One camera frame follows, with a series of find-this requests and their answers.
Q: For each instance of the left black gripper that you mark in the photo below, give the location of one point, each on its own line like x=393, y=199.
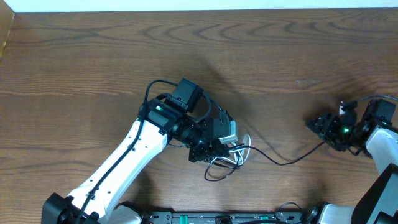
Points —
x=208, y=149

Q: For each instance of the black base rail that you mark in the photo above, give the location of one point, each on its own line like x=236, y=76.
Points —
x=290, y=217

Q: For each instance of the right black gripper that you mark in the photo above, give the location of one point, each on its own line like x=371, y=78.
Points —
x=327, y=127

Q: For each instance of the green clamp handle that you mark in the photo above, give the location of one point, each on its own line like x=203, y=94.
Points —
x=183, y=219

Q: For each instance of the cardboard panel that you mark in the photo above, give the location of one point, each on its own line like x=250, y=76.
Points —
x=6, y=20

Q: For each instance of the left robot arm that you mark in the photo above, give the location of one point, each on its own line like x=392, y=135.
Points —
x=187, y=115

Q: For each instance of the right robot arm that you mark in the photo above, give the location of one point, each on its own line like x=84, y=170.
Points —
x=375, y=136

